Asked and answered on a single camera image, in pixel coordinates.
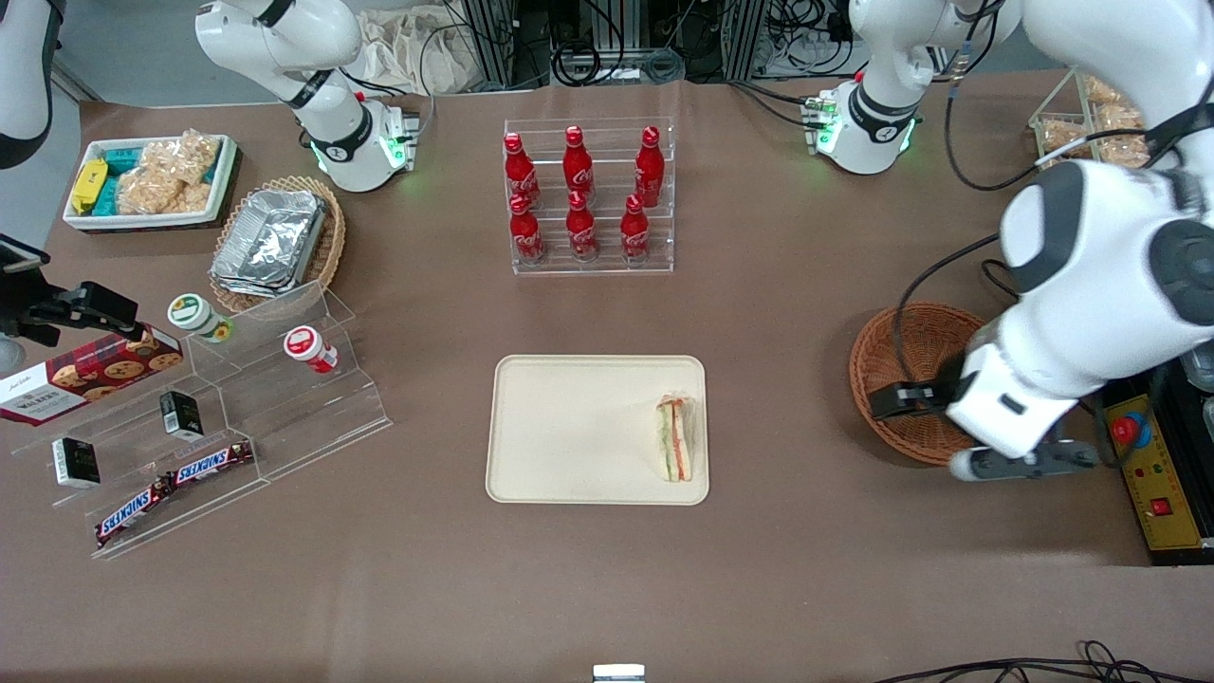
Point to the red lid jar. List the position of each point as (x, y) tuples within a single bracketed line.
[(308, 348)]

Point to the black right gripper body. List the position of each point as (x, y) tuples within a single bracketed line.
[(27, 311)]

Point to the clear framed snack container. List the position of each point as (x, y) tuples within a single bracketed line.
[(1062, 133)]

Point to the yellow control box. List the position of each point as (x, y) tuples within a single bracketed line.
[(1162, 484)]

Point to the clear acrylic bottle rack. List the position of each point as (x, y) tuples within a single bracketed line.
[(593, 266)]

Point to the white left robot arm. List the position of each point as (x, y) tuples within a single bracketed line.
[(1091, 275)]

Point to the white rectangular snack bin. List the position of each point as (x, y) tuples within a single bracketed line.
[(142, 220)]

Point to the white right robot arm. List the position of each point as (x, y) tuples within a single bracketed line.
[(322, 76)]

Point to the red emergency stop button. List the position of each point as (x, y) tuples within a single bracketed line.
[(1125, 430)]

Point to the Walkers red tartan cookie box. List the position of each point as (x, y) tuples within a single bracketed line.
[(85, 375)]

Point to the yellow snack packet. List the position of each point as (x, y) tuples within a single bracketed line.
[(88, 185)]

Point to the small black box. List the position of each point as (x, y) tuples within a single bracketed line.
[(76, 462), (182, 415)]

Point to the teal snack packet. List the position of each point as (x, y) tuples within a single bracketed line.
[(119, 180)]

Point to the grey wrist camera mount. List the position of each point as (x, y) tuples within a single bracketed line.
[(1024, 462)]

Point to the clear bag of rice crackers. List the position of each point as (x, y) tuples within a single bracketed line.
[(156, 194), (185, 156)]

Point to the red Coca-Cola bottle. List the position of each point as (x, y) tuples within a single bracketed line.
[(578, 163), (520, 171), (526, 232), (635, 232), (649, 169), (581, 230)]

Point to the beige plastic tray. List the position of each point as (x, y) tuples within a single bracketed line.
[(579, 427)]

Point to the clear acrylic stepped shelf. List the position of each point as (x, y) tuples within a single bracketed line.
[(266, 417)]

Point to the triangle sandwich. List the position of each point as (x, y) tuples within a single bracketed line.
[(675, 438)]

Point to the light wicker basket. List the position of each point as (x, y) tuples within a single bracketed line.
[(327, 242)]

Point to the stacked aluminium foil containers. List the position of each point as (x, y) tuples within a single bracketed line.
[(270, 242)]

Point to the brown wicker basket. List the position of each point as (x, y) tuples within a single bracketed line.
[(910, 351)]

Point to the Snickers chocolate bar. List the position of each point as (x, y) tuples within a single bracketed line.
[(213, 462), (131, 512)]

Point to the green sunflower lid jar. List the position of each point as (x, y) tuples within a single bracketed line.
[(194, 315)]

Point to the bagged fried snack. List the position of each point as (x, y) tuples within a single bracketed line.
[(1105, 92), (1119, 142)]

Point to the white cloth bag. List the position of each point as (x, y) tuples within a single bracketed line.
[(417, 47)]

